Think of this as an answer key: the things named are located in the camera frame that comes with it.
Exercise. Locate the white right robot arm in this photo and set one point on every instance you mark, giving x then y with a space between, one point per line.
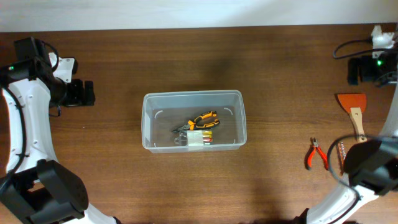
370 171

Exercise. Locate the orange scraper wooden handle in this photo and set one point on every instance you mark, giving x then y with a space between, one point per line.
354 104

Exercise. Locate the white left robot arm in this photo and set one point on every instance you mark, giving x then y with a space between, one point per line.
37 188

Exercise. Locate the orange black long-nose pliers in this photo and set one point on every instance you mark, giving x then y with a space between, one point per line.
204 121

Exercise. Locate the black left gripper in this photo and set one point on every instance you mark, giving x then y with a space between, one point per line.
76 92

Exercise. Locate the clear plastic storage box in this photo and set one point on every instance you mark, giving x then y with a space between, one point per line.
164 112

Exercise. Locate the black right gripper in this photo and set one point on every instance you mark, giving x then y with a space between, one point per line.
364 70

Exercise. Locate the metal socket bit rail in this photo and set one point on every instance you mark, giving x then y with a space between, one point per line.
341 156

